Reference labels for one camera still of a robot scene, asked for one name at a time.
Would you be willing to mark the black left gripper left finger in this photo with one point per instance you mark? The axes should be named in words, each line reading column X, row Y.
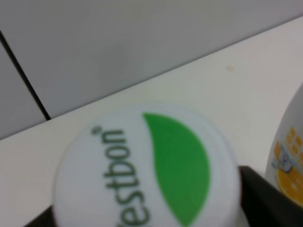
column 45, row 219

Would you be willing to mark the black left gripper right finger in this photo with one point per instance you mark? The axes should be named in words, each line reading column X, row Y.
column 264, row 205

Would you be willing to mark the white tube blue cap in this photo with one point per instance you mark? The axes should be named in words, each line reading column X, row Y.
column 285, row 161

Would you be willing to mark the clear water bottle green label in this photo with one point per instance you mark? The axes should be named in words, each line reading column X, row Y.
column 149, row 165

